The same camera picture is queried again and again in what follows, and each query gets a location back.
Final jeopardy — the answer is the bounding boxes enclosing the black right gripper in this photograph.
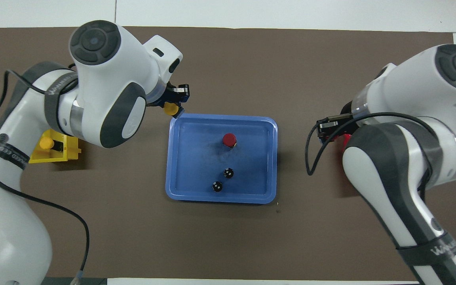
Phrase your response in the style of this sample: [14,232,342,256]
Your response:
[317,101,358,143]

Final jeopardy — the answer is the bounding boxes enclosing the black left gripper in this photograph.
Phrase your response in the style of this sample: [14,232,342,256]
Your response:
[149,82,190,119]

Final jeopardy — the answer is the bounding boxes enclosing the blue plastic tray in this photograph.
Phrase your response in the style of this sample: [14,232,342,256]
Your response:
[165,113,279,205]

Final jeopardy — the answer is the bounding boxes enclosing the red plastic bin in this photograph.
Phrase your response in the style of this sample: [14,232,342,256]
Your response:
[332,133,355,153]

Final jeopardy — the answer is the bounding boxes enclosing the brown paper table mat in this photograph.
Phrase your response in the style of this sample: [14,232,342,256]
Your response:
[0,26,456,282]

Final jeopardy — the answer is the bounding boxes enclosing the yellow plastic bin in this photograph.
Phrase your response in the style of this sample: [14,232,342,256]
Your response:
[28,129,83,164]

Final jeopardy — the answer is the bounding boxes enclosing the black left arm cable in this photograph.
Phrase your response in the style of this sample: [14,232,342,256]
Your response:
[0,63,91,285]

